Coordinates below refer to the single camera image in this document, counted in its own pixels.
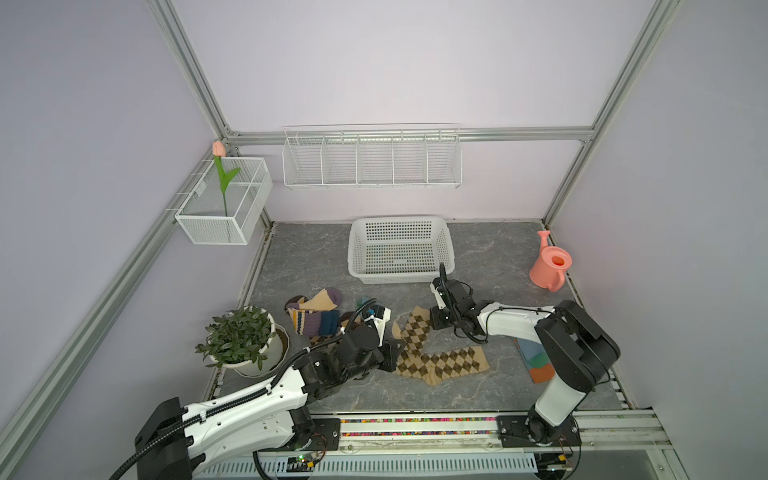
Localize tan argyle sock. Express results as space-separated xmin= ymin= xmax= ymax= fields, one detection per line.
xmin=392 ymin=307 xmax=431 ymax=356
xmin=395 ymin=346 xmax=490 ymax=387

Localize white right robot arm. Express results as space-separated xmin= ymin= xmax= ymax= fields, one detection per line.
xmin=430 ymin=277 xmax=621 ymax=448

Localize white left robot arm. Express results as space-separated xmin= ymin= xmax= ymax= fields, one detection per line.
xmin=111 ymin=325 xmax=405 ymax=479

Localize beige purple striped sock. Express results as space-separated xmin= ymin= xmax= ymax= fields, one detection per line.
xmin=284 ymin=288 xmax=343 ymax=337

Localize pink watering can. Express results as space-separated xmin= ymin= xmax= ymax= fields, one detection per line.
xmin=529 ymin=230 xmax=573 ymax=292

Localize white plastic perforated basket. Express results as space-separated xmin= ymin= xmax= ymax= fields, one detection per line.
xmin=347 ymin=216 xmax=455 ymax=285

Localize green potted plant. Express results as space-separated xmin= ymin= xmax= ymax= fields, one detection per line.
xmin=195 ymin=305 xmax=288 ymax=378

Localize pink artificial tulip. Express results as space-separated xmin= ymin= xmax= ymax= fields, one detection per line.
xmin=212 ymin=141 xmax=240 ymax=216

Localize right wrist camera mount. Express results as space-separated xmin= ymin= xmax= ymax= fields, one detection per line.
xmin=430 ymin=283 xmax=446 ymax=310

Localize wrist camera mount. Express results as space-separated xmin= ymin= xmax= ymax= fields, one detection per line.
xmin=430 ymin=283 xmax=446 ymax=310
xmin=360 ymin=303 xmax=391 ymax=346

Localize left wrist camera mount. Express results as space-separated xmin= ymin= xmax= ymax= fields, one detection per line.
xmin=360 ymin=303 xmax=391 ymax=346

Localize white wire wall shelf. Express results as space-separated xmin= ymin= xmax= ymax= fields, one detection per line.
xmin=282 ymin=123 xmax=463 ymax=189

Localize white wire wall basket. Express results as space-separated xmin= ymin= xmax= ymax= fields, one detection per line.
xmin=175 ymin=157 xmax=273 ymax=246

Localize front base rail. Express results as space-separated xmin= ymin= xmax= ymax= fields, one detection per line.
xmin=173 ymin=407 xmax=673 ymax=454

